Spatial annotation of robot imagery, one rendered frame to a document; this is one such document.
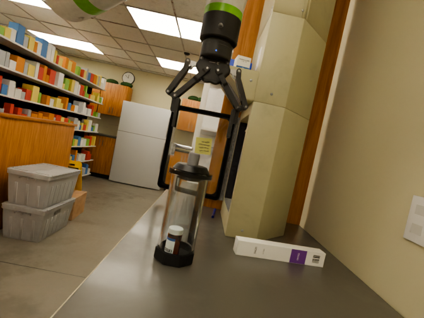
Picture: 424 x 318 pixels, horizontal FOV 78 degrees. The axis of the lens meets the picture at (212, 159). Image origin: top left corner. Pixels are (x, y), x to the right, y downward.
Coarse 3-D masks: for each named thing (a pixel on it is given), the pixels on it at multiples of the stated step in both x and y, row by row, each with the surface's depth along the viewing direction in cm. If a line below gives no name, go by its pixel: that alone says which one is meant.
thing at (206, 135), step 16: (176, 128) 122; (192, 128) 121; (208, 128) 120; (224, 128) 120; (176, 144) 123; (192, 144) 122; (208, 144) 121; (224, 144) 120; (176, 160) 123; (208, 160) 121; (224, 176) 121; (208, 192) 121
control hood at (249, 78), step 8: (248, 72) 87; (256, 72) 87; (232, 80) 89; (248, 80) 87; (256, 80) 87; (232, 88) 97; (248, 88) 88; (248, 96) 88; (240, 104) 101; (248, 104) 96
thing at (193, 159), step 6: (192, 156) 63; (198, 156) 64; (180, 162) 65; (192, 162) 63; (198, 162) 64; (180, 168) 61; (186, 168) 61; (192, 168) 61; (198, 168) 61; (204, 168) 63; (204, 174) 62
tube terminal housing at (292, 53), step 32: (288, 32) 87; (288, 64) 87; (320, 64) 100; (256, 96) 88; (288, 96) 88; (256, 128) 88; (288, 128) 92; (256, 160) 89; (288, 160) 97; (256, 192) 90; (288, 192) 101; (224, 224) 98; (256, 224) 90
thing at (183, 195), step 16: (176, 176) 61; (208, 176) 62; (176, 192) 61; (192, 192) 61; (176, 208) 61; (192, 208) 61; (176, 224) 61; (192, 224) 62; (160, 240) 63; (176, 240) 61; (192, 240) 63
